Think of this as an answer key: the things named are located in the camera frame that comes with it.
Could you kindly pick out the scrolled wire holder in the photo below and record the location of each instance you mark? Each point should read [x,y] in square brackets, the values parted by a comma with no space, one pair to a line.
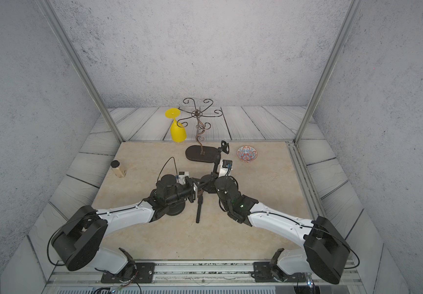
[198,114]

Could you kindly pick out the spare black microphone pole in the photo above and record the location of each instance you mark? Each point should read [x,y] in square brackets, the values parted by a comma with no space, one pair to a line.
[199,197]

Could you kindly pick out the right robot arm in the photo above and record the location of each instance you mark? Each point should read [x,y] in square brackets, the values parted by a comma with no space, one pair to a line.
[322,252]

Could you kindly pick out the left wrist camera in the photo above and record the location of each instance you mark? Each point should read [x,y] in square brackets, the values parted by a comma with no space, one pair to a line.
[183,178]

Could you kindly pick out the black microphone stand pole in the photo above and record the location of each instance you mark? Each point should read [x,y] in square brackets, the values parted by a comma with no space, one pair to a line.
[223,148]

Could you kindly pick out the aluminium front rail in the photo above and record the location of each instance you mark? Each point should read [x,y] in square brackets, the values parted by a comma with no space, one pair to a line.
[200,277]

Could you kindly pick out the aluminium left corner post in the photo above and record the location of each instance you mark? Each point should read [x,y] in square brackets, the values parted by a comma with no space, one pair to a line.
[62,37]

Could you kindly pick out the aluminium corner post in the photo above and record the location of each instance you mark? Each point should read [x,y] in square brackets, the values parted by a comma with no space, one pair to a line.
[62,37]
[336,50]

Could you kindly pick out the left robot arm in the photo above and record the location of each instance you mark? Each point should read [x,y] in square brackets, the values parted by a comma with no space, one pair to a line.
[78,242]

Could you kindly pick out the black round stand base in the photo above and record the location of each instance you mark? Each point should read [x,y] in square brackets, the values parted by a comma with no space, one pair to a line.
[208,183]

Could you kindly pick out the dark oval stand base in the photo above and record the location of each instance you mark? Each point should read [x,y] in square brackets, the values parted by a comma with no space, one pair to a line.
[198,153]

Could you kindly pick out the aluminium right corner post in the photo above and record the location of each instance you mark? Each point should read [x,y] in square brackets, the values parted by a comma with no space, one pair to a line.
[336,50]

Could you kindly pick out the spice jar black lid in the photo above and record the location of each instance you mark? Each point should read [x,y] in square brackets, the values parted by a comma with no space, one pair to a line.
[118,168]

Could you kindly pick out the red blue patterned bowl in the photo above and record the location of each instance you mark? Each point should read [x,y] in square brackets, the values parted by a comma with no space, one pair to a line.
[247,153]

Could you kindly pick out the yellow plastic goblet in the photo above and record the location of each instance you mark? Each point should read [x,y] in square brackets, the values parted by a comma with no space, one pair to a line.
[177,130]

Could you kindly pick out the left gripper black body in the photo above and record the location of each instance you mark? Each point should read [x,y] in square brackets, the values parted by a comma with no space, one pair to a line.
[185,191]

